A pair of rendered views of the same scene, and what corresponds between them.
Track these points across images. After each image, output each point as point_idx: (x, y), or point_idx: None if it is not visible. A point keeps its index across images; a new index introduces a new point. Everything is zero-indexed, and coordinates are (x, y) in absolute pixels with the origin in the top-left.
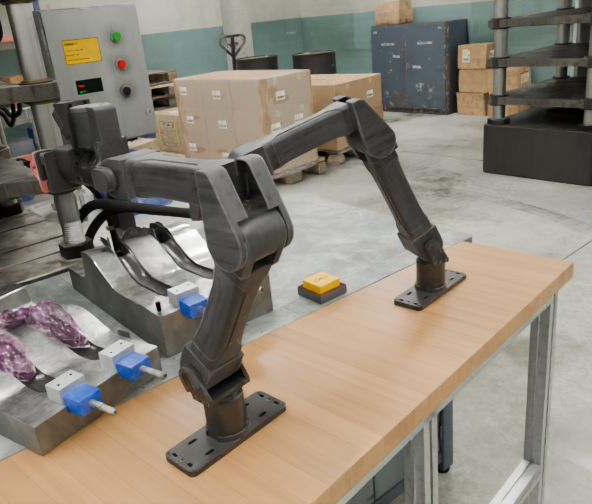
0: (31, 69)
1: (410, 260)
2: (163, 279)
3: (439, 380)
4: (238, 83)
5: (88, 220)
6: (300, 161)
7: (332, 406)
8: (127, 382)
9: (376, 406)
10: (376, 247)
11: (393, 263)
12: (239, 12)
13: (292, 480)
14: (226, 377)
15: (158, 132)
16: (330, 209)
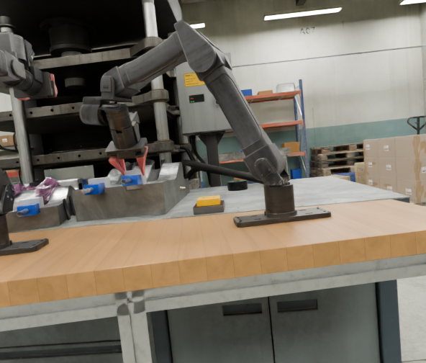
0: (153, 83)
1: (311, 204)
2: None
3: (127, 264)
4: (399, 139)
5: None
6: None
7: (48, 257)
8: (26, 220)
9: (58, 265)
10: (306, 196)
11: (295, 204)
12: None
13: None
14: None
15: (356, 174)
16: (327, 181)
